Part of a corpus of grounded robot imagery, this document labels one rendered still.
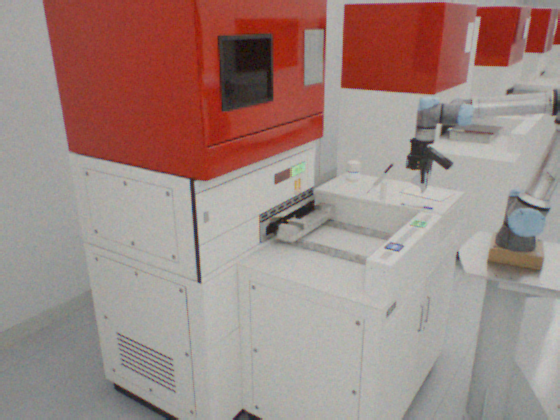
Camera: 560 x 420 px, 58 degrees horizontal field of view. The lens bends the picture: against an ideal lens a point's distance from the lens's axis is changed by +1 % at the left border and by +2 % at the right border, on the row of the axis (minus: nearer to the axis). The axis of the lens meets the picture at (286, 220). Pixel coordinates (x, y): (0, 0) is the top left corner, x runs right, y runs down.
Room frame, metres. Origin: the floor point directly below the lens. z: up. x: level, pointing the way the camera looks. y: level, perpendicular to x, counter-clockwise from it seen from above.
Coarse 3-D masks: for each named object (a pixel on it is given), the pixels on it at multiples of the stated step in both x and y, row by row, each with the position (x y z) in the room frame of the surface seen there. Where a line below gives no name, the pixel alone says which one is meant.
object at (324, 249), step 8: (280, 240) 2.00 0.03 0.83; (296, 240) 1.95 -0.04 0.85; (304, 240) 1.95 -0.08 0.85; (312, 248) 1.91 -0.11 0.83; (320, 248) 1.89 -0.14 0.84; (328, 248) 1.87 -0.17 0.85; (336, 248) 1.86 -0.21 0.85; (336, 256) 1.84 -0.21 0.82; (344, 256) 1.82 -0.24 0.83; (352, 256) 1.81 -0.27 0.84; (360, 256) 1.79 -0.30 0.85
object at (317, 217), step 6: (318, 210) 2.23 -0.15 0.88; (306, 216) 2.15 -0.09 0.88; (312, 216) 2.15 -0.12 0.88; (318, 216) 2.15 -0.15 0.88; (324, 216) 2.15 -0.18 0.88; (330, 216) 2.20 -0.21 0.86; (312, 222) 2.08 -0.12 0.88; (318, 222) 2.10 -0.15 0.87; (306, 228) 2.01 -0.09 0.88; (312, 228) 2.05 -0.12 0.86; (282, 234) 1.95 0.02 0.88; (300, 234) 1.97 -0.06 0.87; (288, 240) 1.93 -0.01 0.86; (294, 240) 1.93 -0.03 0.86
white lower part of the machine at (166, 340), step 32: (96, 256) 1.96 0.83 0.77; (128, 256) 1.86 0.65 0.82; (96, 288) 1.98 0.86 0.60; (128, 288) 1.86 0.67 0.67; (160, 288) 1.75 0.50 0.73; (192, 288) 1.65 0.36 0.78; (224, 288) 1.72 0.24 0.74; (96, 320) 2.00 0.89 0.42; (128, 320) 1.87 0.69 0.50; (160, 320) 1.76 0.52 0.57; (192, 320) 1.66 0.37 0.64; (224, 320) 1.72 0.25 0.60; (128, 352) 1.90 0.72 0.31; (160, 352) 1.77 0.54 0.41; (192, 352) 1.67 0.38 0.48; (224, 352) 1.71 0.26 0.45; (128, 384) 1.91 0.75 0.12; (160, 384) 1.79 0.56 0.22; (192, 384) 1.68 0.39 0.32; (224, 384) 1.70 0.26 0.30; (192, 416) 1.69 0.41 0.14; (224, 416) 1.69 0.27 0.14
